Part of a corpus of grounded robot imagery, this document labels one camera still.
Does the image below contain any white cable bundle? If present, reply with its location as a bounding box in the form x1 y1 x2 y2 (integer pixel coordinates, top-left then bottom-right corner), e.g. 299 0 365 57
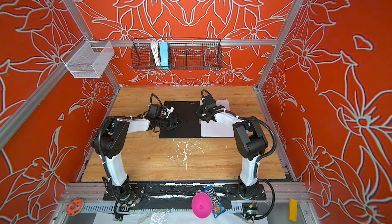
150 39 161 68

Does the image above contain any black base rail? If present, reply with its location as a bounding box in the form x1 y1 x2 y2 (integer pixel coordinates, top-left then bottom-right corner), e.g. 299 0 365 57
103 181 266 214

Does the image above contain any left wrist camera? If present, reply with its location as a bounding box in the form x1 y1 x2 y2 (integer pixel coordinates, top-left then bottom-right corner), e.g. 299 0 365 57
156 105 174 119

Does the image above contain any yellow block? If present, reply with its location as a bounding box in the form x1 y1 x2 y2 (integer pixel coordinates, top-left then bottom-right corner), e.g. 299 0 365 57
288 198 298 223

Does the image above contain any pink funnel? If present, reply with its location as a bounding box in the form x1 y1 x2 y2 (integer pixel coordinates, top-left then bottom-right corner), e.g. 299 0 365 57
192 192 213 219

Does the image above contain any blue candy bag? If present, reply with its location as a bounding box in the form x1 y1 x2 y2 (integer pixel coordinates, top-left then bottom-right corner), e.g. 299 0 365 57
203 185 226 218

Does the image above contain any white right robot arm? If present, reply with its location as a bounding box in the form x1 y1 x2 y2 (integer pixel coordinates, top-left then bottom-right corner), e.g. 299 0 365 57
197 89 277 199

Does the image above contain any black wire wall basket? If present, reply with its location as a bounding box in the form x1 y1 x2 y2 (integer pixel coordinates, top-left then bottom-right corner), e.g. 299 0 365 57
131 38 223 71

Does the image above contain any blue box in basket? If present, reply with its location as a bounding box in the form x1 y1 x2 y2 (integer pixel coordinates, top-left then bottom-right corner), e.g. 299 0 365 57
159 42 169 69

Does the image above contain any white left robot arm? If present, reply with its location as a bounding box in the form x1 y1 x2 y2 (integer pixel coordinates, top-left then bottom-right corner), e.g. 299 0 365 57
91 93 184 199

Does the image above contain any white mesh wall basket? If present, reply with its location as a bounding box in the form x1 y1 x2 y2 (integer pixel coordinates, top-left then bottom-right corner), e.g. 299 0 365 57
61 41 114 79

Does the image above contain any blue folder black inside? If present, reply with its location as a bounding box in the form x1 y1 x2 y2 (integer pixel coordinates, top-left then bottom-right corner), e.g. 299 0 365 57
159 101 201 139

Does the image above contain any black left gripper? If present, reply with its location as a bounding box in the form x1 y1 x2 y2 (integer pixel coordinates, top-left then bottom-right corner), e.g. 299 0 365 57
156 116 184 130

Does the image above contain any printed paper sheet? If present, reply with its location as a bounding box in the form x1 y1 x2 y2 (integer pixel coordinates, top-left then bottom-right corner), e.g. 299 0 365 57
199 113 236 138

